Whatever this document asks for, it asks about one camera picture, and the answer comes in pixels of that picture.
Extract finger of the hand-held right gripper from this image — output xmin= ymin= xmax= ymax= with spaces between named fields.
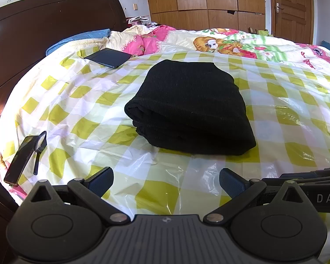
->
xmin=312 ymin=167 xmax=330 ymax=177
xmin=280 ymin=172 xmax=330 ymax=185

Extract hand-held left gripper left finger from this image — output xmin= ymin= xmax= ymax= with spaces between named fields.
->
xmin=29 ymin=167 xmax=131 ymax=224

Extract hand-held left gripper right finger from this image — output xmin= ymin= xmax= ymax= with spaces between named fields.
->
xmin=203 ymin=168 xmax=308 ymax=224

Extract black pants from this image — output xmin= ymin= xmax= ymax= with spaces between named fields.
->
xmin=124 ymin=59 xmax=257 ymax=156

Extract black magnifying glass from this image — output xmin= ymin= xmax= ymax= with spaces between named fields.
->
xmin=33 ymin=131 xmax=47 ymax=175

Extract green checkered plastic sheet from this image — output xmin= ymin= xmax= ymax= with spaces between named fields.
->
xmin=0 ymin=51 xmax=330 ymax=264

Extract black phone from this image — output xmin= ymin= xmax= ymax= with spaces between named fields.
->
xmin=4 ymin=136 xmax=37 ymax=187

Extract dark tablet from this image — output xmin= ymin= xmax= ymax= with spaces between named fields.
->
xmin=84 ymin=48 xmax=132 ymax=69

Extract blue pillow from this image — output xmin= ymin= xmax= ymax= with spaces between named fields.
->
xmin=46 ymin=28 xmax=111 ymax=57

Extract cartoon printed quilt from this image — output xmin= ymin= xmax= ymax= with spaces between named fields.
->
xmin=107 ymin=25 xmax=330 ymax=76

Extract dark wooden headboard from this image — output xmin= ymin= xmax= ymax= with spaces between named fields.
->
xmin=0 ymin=0 xmax=127 ymax=149

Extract pink white bag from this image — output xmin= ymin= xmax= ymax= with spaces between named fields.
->
xmin=126 ymin=16 xmax=150 ymax=25

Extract wooden door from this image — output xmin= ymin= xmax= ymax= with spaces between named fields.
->
xmin=269 ymin=0 xmax=315 ymax=44

